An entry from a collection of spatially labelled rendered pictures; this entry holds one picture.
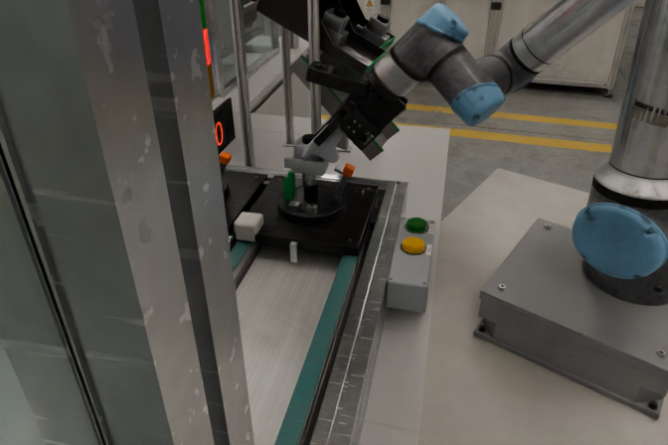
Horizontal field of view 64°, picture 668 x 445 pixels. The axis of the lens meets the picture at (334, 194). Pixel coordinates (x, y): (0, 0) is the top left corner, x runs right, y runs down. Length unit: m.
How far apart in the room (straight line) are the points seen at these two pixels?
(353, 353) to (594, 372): 0.37
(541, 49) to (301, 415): 0.65
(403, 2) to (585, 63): 1.63
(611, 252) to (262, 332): 0.52
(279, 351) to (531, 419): 0.38
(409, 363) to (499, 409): 0.15
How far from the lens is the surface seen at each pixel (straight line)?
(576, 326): 0.90
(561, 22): 0.91
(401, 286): 0.91
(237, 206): 1.11
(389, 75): 0.90
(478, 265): 1.14
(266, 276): 0.99
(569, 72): 5.07
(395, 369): 0.90
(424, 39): 0.88
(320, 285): 0.96
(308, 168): 1.02
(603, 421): 0.92
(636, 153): 0.76
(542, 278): 0.98
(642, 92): 0.74
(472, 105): 0.86
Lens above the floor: 1.53
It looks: 30 degrees down
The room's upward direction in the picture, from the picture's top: straight up
